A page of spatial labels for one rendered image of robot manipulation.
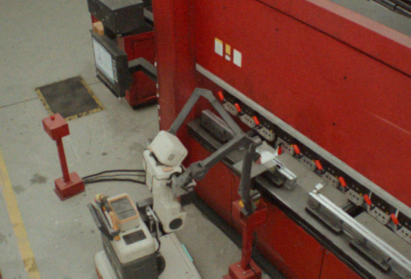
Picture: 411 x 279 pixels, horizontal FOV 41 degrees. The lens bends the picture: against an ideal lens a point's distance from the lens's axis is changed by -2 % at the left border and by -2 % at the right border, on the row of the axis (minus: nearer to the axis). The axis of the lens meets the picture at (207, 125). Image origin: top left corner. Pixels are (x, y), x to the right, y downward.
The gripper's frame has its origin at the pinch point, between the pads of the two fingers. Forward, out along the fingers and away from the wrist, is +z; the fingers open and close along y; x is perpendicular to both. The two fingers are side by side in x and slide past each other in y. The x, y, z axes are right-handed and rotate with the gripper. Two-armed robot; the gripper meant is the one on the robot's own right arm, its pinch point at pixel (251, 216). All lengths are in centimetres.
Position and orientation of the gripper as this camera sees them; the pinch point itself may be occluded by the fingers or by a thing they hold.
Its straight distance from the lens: 394.0
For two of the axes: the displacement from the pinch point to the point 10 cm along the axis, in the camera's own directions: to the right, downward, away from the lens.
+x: -5.0, -5.1, 7.0
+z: 2.4, 7.0, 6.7
